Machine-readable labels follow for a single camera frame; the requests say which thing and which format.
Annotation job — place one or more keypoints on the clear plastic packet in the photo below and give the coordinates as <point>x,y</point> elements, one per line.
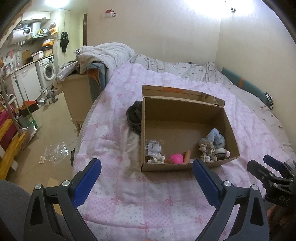
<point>153,147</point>

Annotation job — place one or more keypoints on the black clothing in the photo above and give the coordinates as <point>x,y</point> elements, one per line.
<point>134,114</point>

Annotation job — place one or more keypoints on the black hanging garment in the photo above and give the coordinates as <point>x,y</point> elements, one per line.
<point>64,42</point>

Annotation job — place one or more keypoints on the pink ball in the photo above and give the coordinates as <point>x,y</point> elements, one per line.
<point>175,159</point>

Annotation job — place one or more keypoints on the yellow wooden frame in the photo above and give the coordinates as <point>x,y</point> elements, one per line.
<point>11,150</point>

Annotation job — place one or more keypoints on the grey bucket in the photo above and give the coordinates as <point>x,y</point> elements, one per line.
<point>23,120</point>

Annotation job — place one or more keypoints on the brown cardboard box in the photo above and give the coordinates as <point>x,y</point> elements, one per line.
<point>180,129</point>

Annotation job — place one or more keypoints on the orange box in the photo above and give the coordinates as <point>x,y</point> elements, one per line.
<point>47,42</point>

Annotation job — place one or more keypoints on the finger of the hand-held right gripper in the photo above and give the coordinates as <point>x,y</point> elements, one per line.
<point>271,161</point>
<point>255,168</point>

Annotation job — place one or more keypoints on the white kitchen counter cabinet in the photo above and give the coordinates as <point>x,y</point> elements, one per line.
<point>25,78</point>

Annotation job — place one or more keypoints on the grey duvet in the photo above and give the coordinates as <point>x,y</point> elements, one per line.
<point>111,53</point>

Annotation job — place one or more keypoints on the light blue plush toy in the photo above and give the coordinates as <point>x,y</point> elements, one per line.
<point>215,138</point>

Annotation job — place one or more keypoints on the white washing machine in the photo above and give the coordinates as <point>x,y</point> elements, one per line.
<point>47,70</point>

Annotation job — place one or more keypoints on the grey tabby cat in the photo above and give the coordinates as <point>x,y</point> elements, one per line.
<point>48,93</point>

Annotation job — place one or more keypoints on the beige wooden cabinet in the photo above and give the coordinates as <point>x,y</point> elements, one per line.
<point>76,97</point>

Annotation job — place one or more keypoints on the teal orange cushion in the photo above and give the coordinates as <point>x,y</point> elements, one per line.
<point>94,81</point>

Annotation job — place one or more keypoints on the clear plastic bag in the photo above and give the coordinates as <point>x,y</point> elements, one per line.
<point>56,151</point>

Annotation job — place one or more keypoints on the crimson cloth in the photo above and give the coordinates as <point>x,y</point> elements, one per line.
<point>5,120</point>

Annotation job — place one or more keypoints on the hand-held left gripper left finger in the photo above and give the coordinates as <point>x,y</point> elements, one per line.
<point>89,178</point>

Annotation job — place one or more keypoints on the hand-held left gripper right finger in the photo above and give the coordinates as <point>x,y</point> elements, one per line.
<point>205,180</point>

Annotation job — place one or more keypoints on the person's right hand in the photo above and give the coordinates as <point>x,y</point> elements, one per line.
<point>272,213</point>

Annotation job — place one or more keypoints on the white cylindrical boiler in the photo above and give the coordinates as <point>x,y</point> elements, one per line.
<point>35,29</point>

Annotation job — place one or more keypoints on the grey clothes pile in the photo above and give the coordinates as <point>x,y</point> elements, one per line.
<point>66,71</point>

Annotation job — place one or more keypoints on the dark grey cloth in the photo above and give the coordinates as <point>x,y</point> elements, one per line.
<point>13,197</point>

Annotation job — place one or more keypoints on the black white checked cloth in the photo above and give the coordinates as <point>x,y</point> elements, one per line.
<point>269,98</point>

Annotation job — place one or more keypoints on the white water heater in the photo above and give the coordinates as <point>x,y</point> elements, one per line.
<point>22,34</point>

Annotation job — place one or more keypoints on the red white wall box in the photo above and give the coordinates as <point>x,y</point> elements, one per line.
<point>110,12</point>

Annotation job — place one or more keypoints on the white wall cabinet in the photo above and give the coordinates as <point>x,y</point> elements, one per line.
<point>35,15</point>

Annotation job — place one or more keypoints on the teal bolster pillow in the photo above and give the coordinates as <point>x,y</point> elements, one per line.
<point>245,84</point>

